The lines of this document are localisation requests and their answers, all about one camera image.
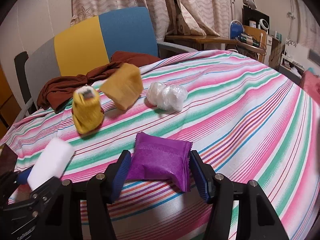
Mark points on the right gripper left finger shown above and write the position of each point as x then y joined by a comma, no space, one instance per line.
116,174

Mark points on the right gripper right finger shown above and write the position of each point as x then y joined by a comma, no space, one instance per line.
202,176

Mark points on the purple foil packet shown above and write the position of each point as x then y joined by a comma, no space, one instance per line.
157,158

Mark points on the white foam block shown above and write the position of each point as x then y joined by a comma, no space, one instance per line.
51,163

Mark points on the white plastic wrap ball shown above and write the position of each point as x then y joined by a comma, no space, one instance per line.
153,92

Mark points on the dark box beside bed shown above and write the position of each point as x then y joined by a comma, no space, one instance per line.
8,159

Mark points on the striped bed sheet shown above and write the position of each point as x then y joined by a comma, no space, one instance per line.
245,119

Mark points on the dark red garment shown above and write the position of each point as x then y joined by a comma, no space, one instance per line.
59,90

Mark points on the grey yellow blue chair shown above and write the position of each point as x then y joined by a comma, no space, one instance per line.
88,45

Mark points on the wooden desk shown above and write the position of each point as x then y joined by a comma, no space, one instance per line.
202,40

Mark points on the pink pillow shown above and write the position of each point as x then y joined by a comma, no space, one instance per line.
310,84

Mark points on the blue jug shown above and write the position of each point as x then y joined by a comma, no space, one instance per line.
235,29

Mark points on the black shelf with items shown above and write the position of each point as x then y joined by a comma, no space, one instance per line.
250,15

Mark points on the pink patterned curtain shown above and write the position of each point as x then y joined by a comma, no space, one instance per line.
186,17

